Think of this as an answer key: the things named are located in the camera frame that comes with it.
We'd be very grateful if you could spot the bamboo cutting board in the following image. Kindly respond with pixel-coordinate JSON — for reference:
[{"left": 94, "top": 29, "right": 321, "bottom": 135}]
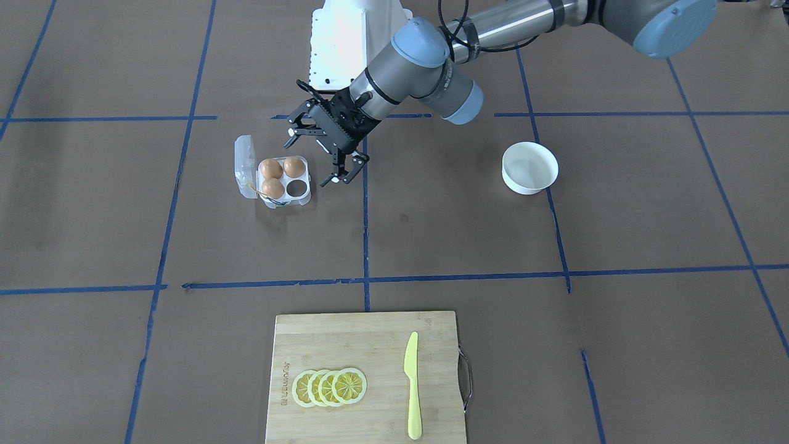
[{"left": 264, "top": 310, "right": 467, "bottom": 443}]

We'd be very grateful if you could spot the yellow plastic knife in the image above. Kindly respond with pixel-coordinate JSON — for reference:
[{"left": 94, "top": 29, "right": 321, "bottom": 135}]
[{"left": 403, "top": 331, "right": 423, "bottom": 440}]

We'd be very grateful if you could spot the lemon slice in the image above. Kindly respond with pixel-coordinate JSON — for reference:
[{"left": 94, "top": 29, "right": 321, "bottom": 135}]
[
  {"left": 333, "top": 368, "right": 367, "bottom": 405},
  {"left": 307, "top": 369, "right": 328, "bottom": 407},
  {"left": 317, "top": 371, "right": 341, "bottom": 407},
  {"left": 291, "top": 370, "right": 316, "bottom": 408}
]

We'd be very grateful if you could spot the clear plastic egg box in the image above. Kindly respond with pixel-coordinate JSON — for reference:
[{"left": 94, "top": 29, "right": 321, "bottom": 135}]
[{"left": 234, "top": 135, "right": 312, "bottom": 209}]

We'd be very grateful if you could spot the white bowl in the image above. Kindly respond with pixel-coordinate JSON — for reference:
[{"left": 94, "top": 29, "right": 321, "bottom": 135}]
[{"left": 501, "top": 141, "right": 560, "bottom": 195}]

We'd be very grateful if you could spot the brown egg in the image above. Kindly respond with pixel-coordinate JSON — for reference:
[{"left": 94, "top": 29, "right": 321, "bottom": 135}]
[
  {"left": 260, "top": 178, "right": 285, "bottom": 200},
  {"left": 258, "top": 159, "right": 284, "bottom": 179},
  {"left": 284, "top": 155, "right": 307, "bottom": 179}
]

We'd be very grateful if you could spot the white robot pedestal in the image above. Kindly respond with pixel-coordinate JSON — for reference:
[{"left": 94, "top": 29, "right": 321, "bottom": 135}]
[{"left": 308, "top": 1, "right": 414, "bottom": 92}]

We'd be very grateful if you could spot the brown egg in box front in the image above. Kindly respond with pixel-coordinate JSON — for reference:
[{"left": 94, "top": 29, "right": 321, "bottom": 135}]
[{"left": 260, "top": 178, "right": 285, "bottom": 200}]

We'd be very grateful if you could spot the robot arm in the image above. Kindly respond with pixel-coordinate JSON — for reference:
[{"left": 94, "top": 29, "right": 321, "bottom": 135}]
[{"left": 284, "top": 1, "right": 717, "bottom": 183}]

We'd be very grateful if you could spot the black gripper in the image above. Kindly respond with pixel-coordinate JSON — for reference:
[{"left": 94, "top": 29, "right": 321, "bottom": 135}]
[{"left": 284, "top": 80, "right": 380, "bottom": 187}]

